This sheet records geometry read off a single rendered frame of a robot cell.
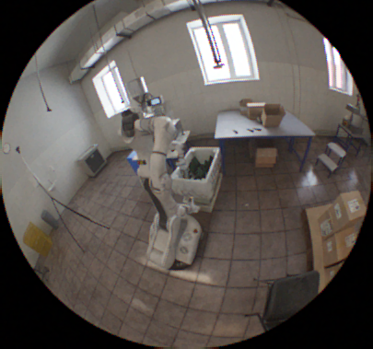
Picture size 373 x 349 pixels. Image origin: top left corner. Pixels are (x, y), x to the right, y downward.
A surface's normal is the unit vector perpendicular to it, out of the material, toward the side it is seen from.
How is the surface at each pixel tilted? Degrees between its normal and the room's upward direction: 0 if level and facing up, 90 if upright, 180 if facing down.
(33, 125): 90
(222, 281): 0
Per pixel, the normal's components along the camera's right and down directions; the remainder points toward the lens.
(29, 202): 0.93, -0.04
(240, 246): -0.26, -0.77
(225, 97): -0.25, 0.63
